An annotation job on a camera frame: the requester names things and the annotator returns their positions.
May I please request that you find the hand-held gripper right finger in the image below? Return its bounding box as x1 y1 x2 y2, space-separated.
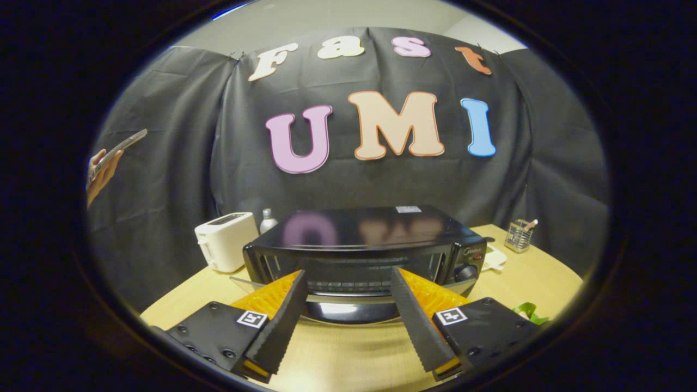
390 266 541 382

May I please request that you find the black backdrop cloth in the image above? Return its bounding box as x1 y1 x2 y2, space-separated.
87 26 610 314

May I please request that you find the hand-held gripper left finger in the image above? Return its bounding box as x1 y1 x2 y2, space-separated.
151 269 309 383

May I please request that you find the wire mesh holder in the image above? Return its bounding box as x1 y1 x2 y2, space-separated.
504 219 534 254

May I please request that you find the white pop-up toaster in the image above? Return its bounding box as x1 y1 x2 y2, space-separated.
194 212 260 273

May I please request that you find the smartphone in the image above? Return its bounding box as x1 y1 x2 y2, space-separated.
90 128 148 181

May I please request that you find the lettuce sandwich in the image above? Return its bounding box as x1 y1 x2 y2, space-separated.
511 302 551 326

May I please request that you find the black toaster oven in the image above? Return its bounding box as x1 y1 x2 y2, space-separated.
229 205 488 325

